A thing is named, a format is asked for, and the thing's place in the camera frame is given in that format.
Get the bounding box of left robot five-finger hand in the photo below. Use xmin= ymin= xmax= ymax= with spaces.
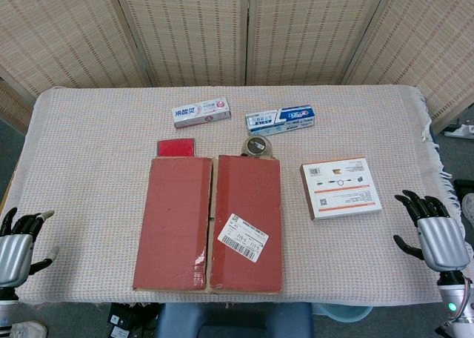
xmin=0 ymin=207 xmax=60 ymax=289

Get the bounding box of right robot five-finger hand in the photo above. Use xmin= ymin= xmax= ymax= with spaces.
xmin=393 ymin=189 xmax=471 ymax=272

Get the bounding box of white pink toothpaste box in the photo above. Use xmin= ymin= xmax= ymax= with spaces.
xmin=171 ymin=96 xmax=233 ymax=130

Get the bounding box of round clear tape roll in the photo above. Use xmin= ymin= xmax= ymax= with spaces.
xmin=238 ymin=136 xmax=275 ymax=158

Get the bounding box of black device under table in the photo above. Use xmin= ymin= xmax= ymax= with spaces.
xmin=106 ymin=302 xmax=160 ymax=338

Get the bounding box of white orange product box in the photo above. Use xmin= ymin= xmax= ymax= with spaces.
xmin=298 ymin=156 xmax=384 ymax=221

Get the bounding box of white sneaker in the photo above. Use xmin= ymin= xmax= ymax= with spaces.
xmin=0 ymin=319 xmax=49 ymax=338
xmin=461 ymin=193 xmax=474 ymax=228

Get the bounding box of bamboo folding screen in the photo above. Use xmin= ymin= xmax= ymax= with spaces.
xmin=0 ymin=0 xmax=474 ymax=133

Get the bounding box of light blue bucket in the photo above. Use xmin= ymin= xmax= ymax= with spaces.
xmin=318 ymin=302 xmax=373 ymax=323

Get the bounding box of red rectangular block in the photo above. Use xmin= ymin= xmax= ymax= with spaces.
xmin=155 ymin=139 xmax=196 ymax=158

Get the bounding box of beige woven tablecloth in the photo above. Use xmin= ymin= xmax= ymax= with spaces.
xmin=0 ymin=84 xmax=467 ymax=311

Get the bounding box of blue stool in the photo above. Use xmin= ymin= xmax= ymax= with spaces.
xmin=154 ymin=301 xmax=316 ymax=338

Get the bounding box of white blue toothpaste box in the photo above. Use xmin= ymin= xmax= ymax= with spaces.
xmin=244 ymin=105 xmax=317 ymax=137

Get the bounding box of brown cardboard box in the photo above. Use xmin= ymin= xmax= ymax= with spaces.
xmin=132 ymin=154 xmax=284 ymax=294

